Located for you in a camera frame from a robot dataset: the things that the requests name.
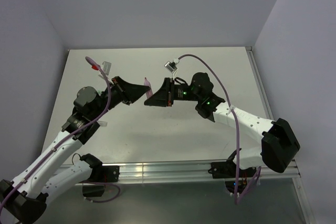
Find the clear orange pen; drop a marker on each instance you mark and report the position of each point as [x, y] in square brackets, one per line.
[102, 123]

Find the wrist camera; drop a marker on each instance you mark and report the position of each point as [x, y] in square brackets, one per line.
[106, 67]
[171, 66]

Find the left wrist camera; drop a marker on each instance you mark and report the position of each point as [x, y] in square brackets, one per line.
[106, 67]

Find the aluminium side rail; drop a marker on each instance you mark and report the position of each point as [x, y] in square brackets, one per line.
[279, 144]

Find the purple pen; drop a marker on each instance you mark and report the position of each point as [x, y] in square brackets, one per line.
[149, 93]

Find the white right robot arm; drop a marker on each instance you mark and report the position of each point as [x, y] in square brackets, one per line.
[211, 107]

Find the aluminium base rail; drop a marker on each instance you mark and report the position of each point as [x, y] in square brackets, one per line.
[163, 172]

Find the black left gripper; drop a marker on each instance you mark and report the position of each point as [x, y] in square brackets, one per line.
[128, 92]

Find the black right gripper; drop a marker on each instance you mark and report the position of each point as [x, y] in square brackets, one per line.
[163, 97]

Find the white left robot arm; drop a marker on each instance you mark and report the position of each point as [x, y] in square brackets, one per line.
[27, 195]

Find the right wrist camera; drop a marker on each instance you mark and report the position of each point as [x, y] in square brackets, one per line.
[171, 66]

